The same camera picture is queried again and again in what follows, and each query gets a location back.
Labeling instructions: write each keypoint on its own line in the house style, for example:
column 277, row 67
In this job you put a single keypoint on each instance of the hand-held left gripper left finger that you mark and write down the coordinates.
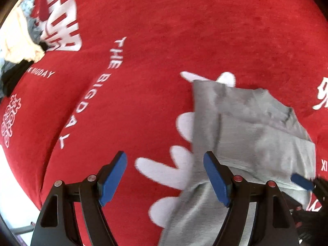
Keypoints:
column 112, row 179

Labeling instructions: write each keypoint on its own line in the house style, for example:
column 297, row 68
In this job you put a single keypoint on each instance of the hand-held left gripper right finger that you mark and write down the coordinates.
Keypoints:
column 217, row 180

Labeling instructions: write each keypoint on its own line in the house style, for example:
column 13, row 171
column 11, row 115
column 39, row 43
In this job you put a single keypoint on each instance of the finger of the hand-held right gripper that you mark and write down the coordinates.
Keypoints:
column 302, row 182

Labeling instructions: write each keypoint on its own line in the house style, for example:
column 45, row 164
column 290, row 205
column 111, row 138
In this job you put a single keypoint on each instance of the grey towel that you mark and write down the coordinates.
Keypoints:
column 246, row 133

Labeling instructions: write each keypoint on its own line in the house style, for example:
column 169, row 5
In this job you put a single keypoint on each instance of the red printed blanket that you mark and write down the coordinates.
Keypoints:
column 153, row 43

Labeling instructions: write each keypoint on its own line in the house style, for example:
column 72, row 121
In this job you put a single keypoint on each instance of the black cloth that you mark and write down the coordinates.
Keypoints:
column 14, row 74

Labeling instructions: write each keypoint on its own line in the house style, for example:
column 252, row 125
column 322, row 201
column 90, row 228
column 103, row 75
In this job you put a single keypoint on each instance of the cream cloth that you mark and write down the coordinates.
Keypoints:
column 18, row 38

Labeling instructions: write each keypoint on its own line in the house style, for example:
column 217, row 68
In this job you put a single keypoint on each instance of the grey-blue cloth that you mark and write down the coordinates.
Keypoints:
column 32, row 20

